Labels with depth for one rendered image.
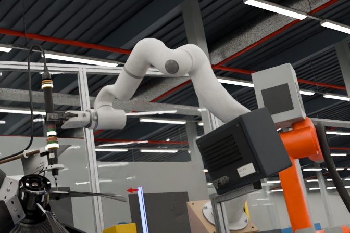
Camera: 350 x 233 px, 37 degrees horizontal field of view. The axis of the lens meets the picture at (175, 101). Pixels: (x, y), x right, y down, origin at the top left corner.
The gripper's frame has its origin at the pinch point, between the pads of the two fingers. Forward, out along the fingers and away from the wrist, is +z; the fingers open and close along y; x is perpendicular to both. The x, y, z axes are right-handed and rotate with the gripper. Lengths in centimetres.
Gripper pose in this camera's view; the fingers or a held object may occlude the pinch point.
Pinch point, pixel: (50, 118)
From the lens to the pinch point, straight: 216.2
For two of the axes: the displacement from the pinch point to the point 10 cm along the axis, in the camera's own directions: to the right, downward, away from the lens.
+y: -4.7, 3.4, 8.1
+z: -8.7, -0.2, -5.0
